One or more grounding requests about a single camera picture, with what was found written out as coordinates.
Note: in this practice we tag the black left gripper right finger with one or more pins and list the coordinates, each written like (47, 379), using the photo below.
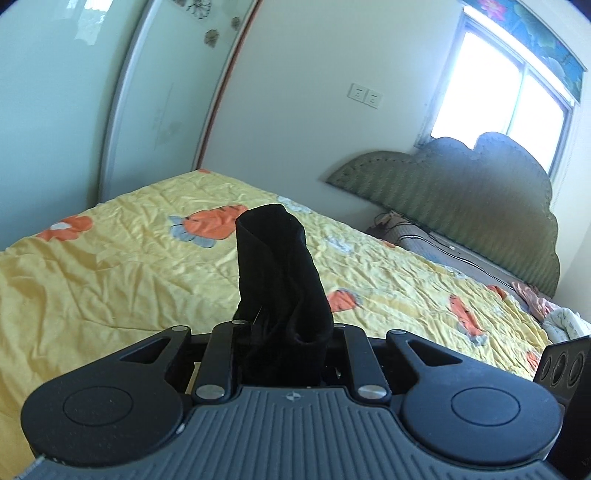
(367, 382)

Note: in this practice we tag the green scalloped headboard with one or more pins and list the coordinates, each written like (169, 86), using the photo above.
(493, 199)

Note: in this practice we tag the glossy white wardrobe door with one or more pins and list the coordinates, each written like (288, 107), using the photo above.
(112, 95)

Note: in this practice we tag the window with bright light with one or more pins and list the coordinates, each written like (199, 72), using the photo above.
(507, 72)

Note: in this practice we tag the black pants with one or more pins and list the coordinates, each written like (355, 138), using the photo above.
(282, 299)

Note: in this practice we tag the pink and white clothes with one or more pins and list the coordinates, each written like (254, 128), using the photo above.
(561, 324)

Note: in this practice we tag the striped grey pillow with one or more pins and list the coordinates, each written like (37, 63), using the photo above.
(399, 231)

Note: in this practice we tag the yellow carrot print quilt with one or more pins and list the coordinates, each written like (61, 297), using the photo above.
(98, 281)

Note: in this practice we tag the white double wall socket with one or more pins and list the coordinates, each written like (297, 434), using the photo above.
(365, 95)

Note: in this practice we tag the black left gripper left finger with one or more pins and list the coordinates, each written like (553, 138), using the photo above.
(214, 376)

